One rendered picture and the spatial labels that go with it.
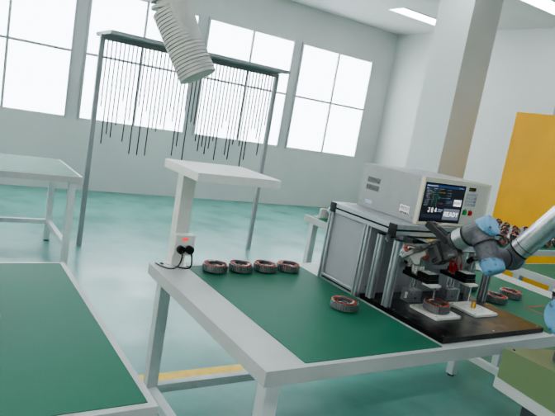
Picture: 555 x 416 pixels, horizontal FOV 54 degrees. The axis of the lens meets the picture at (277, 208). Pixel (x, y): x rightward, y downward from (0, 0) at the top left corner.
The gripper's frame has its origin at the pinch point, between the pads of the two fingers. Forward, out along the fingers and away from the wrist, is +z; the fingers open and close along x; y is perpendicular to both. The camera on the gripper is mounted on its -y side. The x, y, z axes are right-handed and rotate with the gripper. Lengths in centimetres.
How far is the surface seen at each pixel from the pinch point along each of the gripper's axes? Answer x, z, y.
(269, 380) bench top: -74, 6, 35
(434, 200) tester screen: 24.0, -1.3, -24.3
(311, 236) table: 116, 173, -81
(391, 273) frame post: 4.2, 16.0, 1.8
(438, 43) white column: 344, 130, -302
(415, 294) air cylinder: 24.3, 23.7, 9.1
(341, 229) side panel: 6.8, 38.5, -27.1
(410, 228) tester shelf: 10.2, 4.8, -13.6
